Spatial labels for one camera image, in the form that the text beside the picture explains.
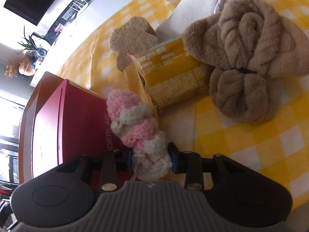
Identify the pink white crochet toy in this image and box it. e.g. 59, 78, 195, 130
106, 90, 172, 181

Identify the brown red sponge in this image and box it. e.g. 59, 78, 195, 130
110, 16, 160, 72

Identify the brown plush towel bundle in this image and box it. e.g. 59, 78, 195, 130
182, 0, 308, 122

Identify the white round cloth pad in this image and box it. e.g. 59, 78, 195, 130
155, 0, 226, 42

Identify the red flat box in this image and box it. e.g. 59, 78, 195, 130
18, 72, 124, 184

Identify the yellow snack packet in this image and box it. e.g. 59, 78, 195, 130
124, 37, 213, 110

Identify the yellow checkered tablecloth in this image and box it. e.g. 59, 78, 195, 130
60, 0, 308, 207

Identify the acorn shaped jar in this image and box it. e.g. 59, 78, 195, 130
18, 55, 36, 77

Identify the green plant in vase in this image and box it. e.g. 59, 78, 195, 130
18, 28, 51, 66

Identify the dried flower bouquet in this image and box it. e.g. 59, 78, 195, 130
4, 63, 19, 78

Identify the white tv console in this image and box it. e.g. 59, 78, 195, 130
30, 0, 132, 87

